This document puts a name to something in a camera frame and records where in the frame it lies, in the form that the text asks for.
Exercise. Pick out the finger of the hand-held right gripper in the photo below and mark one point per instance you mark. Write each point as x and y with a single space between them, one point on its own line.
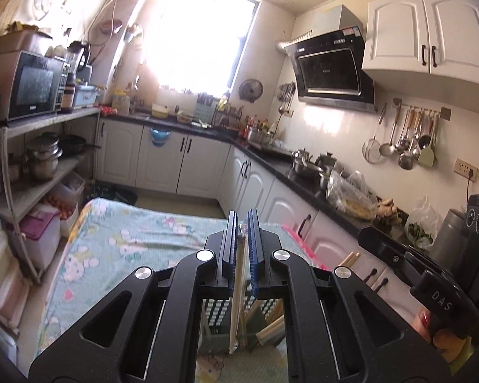
391 253

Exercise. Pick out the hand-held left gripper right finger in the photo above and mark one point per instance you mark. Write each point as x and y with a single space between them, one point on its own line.
254 255

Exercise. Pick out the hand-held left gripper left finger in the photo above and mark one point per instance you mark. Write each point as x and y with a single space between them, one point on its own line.
229 255

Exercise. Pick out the bamboo chopstick pair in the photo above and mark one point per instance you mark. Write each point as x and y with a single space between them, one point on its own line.
349 260
235 319
271 331

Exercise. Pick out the green plastic utensil basket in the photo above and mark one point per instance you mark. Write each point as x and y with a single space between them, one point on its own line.
217 337

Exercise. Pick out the row of hanging kitchen utensils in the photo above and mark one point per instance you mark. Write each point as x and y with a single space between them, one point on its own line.
407 155

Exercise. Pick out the person's right hand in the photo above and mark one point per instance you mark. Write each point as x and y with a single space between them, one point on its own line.
443 341

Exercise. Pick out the plastic bag of greens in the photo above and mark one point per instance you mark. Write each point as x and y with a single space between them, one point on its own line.
423 227

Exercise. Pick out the ginger root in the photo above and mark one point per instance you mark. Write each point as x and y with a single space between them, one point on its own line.
387 209

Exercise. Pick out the steel canister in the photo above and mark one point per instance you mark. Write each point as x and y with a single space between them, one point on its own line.
447 235

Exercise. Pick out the clear plastic food bag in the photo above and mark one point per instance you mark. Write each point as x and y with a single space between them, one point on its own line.
351 199

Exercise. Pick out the black kitchen countertop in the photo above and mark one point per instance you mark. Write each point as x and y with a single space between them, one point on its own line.
279 169

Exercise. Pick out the steel pot with lid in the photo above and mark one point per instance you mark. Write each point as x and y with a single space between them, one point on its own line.
305 163

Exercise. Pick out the steel kettle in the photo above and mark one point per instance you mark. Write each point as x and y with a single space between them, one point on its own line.
328 163

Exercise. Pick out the white lower kitchen cabinets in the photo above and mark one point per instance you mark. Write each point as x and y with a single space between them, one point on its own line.
163 163

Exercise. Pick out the teal cartoon printed tablecloth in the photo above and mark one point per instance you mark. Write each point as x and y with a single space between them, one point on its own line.
115 239

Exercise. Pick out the steel basin pot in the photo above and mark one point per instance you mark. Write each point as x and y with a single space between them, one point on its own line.
261 135

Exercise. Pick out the condiment rack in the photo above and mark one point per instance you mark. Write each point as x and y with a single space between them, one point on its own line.
231 117

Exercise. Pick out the blue plastic bowl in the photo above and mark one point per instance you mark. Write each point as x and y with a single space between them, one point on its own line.
159 136

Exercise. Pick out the grey blue knife block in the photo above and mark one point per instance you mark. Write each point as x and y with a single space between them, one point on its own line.
204 105

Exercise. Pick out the small hanging utensil set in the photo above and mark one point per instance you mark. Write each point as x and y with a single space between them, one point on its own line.
287 93

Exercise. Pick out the clear egg container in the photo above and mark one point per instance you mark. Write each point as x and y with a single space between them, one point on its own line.
64 199

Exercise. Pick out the pink lid storage box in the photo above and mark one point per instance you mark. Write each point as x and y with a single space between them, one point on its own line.
40 239

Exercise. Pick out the black frying pan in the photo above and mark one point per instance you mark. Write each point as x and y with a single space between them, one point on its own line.
72 143

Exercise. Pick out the black range hood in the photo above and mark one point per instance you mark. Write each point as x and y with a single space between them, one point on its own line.
329 68

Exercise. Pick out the stacked steel pot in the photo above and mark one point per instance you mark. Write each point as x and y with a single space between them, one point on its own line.
44 159

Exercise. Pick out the light blue container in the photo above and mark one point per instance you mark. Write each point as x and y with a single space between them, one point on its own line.
86 97

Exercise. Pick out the kitchen window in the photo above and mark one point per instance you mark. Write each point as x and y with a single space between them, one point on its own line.
199 40

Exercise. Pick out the white upper kitchen cabinet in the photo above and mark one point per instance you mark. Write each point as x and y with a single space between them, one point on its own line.
403 32

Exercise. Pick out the teal grey plastic drawer tower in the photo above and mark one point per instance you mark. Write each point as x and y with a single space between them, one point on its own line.
4 279

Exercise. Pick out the metal shelf rack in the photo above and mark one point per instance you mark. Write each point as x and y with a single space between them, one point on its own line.
44 121

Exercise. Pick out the black blender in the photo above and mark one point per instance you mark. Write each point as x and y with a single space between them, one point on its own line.
76 58

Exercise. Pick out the black microwave oven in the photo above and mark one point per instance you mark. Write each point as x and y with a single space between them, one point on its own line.
32 87

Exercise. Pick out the wall socket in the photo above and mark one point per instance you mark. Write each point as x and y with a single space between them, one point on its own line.
466 168

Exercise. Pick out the small round wall fan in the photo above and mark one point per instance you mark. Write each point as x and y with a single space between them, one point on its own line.
250 89

